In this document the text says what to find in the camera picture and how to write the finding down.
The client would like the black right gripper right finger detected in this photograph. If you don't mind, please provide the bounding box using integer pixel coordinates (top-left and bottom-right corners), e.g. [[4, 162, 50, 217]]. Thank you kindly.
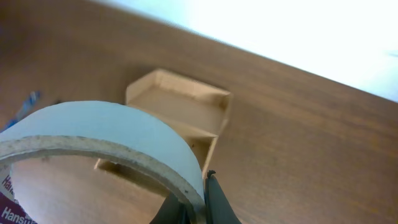
[[205, 170, 241, 224]]

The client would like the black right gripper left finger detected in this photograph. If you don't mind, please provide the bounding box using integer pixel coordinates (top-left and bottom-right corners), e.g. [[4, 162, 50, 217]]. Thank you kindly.
[[150, 193, 187, 224]]

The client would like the cream masking tape roll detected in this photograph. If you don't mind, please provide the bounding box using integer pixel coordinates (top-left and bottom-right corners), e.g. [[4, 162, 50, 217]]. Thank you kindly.
[[1, 101, 206, 223]]

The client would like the brown cardboard box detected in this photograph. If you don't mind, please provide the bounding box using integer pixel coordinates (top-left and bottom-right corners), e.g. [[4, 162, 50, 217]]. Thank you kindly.
[[93, 68, 234, 197]]

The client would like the blue gel pen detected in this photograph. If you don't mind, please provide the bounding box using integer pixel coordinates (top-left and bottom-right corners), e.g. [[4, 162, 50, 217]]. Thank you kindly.
[[1, 91, 41, 132]]

